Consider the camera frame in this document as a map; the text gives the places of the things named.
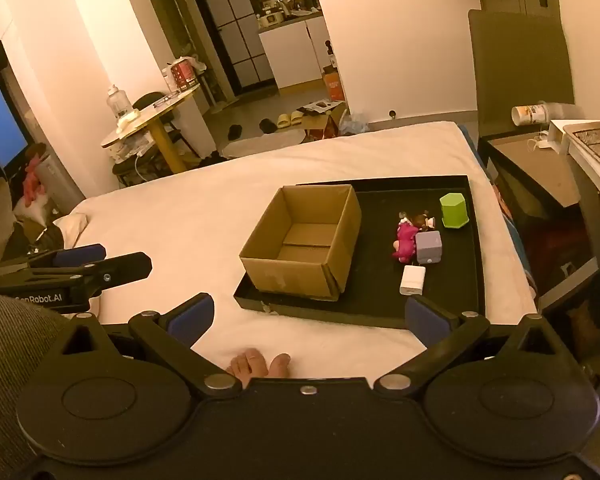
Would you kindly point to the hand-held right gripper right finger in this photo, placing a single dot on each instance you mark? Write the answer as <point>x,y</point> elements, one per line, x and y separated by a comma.
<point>426,319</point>

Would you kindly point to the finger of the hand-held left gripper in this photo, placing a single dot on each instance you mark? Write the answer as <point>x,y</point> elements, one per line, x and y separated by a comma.
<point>125,266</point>
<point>80,255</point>

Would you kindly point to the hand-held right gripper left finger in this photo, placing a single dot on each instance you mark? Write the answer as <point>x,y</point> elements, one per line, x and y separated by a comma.
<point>195,316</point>

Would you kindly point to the white charger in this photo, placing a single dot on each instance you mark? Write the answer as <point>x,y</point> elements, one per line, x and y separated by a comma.
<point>413,280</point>

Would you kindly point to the purple cube box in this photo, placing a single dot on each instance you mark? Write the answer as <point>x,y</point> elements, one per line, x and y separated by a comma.
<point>428,247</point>

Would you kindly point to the pink toy figure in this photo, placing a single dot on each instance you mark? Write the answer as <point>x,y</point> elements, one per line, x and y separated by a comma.
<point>405,240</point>

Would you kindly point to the brown cardboard box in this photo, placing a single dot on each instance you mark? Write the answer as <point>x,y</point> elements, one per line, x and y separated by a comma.
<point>280,275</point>

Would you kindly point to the brown toy figure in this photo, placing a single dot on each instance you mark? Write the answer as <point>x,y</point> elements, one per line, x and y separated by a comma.
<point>422,220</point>

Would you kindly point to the green hexagonal box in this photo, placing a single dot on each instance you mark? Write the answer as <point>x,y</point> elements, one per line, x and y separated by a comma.
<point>454,210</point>

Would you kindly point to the white crumpled cloth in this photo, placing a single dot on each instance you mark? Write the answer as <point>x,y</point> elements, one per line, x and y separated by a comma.
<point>72,227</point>

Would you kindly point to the pink cloth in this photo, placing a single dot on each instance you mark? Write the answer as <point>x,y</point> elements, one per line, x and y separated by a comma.
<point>32,185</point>

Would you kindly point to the person's grey ribbed clothing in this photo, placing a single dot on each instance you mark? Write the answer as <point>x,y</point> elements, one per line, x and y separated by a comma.
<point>5,385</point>

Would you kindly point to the blue screen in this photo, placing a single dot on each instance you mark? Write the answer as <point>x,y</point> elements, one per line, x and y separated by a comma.
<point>7,125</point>

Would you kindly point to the glass jar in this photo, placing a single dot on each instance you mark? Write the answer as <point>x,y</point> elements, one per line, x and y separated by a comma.
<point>119,102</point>

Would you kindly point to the round table with yellow leg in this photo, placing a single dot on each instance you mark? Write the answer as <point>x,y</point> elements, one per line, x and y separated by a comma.
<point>160,110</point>

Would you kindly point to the black slipper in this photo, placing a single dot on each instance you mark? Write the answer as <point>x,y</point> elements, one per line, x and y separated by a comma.
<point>235,132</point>
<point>268,126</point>

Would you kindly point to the red box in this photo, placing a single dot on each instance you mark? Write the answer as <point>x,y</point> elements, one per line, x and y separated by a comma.
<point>184,74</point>

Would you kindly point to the blue plastic bag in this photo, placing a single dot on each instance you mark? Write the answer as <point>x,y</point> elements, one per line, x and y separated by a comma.
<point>354,124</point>

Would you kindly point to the yellow slipper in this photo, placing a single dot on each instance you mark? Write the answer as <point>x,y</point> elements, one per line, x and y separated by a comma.
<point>297,117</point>
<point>283,121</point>

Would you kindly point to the open carton with printed flap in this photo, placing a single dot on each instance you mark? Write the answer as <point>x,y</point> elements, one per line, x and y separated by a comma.
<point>320,120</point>

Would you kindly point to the white framed board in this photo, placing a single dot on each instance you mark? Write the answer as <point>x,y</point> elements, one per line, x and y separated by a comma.
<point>595,160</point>

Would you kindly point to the paper cup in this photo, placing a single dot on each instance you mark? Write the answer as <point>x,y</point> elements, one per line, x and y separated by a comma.
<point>535,114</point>

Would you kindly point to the orange box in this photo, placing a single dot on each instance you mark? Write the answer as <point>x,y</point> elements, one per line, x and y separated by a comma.
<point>334,86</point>

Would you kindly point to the glass-paned sliding door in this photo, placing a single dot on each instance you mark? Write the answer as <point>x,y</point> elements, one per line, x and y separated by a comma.
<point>230,25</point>

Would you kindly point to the white kitchen cabinet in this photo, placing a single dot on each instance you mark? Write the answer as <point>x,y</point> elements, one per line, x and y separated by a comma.
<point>295,55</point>

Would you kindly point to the spray bottle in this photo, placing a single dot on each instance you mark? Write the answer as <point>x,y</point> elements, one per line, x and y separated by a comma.
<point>330,55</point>

